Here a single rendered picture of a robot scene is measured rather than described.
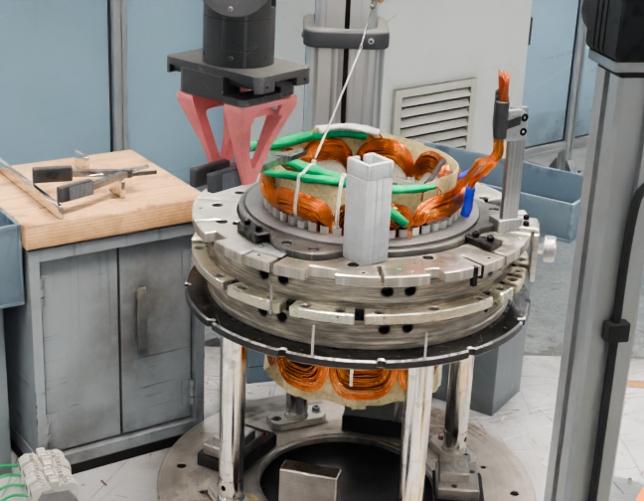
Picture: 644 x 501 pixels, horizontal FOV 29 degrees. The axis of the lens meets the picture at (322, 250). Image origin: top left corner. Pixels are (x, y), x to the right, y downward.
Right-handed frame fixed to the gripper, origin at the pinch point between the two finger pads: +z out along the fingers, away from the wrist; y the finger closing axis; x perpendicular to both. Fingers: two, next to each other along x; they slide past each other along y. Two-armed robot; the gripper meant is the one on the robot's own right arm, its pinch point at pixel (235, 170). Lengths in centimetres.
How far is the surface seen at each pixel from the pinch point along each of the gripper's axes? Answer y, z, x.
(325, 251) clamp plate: 5.4, 7.2, 5.7
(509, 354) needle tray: 2, 32, 46
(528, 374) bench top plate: 0, 39, 56
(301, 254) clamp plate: 3.9, 7.5, 4.3
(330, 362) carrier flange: 8.6, 15.7, 3.2
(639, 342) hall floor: -60, 114, 236
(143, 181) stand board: -26.9, 10.7, 15.0
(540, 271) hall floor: -107, 114, 263
